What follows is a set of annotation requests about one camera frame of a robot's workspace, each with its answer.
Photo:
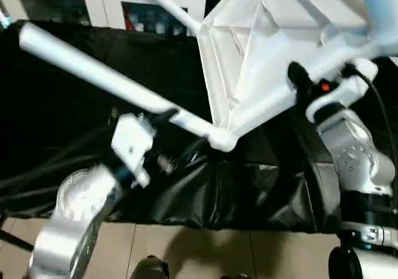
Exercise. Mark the white plastic table top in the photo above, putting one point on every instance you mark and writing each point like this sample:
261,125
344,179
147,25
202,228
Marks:
264,58

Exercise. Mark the white plastic table leg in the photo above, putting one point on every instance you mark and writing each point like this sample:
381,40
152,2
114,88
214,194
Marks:
93,71
168,2
382,18

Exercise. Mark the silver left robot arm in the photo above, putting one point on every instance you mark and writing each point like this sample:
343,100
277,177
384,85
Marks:
68,223

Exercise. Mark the black shiny mat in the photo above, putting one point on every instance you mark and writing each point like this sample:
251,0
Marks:
62,136

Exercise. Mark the grey robot foot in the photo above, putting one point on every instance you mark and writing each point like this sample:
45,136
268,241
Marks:
150,268

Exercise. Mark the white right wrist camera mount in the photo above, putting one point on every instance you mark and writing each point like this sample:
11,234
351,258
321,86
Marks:
351,86

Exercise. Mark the black folding table frame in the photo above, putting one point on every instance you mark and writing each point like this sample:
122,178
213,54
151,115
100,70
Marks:
15,238

